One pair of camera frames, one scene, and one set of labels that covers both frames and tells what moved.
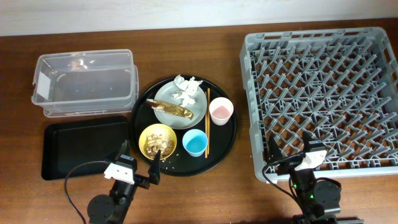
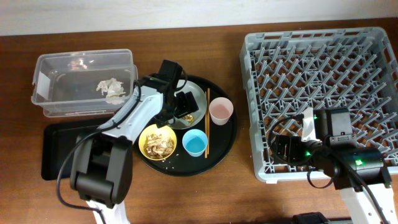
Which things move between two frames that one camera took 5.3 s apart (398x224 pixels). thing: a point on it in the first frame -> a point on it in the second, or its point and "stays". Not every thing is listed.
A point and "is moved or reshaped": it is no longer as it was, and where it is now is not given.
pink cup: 221,109 stays
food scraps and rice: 155,142 stays
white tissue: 186,88 is moved or reshaped
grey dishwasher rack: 339,84 stays
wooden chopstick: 206,122 is moved or reshaped
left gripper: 153,174 -> 188,107
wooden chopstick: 208,119 stays
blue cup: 195,142 stays
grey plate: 198,109 stays
